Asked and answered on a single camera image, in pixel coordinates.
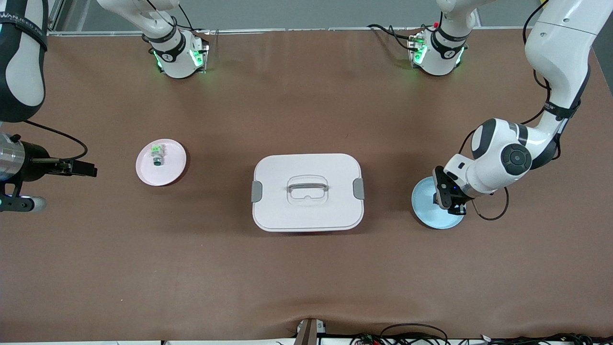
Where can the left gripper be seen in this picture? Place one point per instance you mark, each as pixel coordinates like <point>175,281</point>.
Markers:
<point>459,198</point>

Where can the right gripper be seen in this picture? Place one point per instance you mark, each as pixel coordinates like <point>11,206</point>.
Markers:
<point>33,162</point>

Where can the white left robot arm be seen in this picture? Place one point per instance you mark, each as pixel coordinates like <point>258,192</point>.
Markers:
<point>507,155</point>

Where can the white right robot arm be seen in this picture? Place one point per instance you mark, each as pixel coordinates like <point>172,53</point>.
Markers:
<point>21,72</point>

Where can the white lidded box grey latches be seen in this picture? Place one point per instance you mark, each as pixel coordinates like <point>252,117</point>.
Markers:
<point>306,211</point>

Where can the light blue round plate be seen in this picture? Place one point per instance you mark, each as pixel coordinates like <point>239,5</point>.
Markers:
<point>424,206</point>

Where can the pink round plate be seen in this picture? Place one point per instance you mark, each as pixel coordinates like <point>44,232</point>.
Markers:
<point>163,175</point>

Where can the brown table mat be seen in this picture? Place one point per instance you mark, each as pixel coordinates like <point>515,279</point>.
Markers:
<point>306,278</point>

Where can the green switch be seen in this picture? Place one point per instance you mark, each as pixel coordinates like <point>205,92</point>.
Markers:
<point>157,153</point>

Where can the aluminium frame post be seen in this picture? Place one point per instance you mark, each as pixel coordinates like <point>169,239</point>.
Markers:
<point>56,14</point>

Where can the camera stand bracket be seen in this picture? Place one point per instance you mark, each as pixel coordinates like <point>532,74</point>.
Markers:
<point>309,333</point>

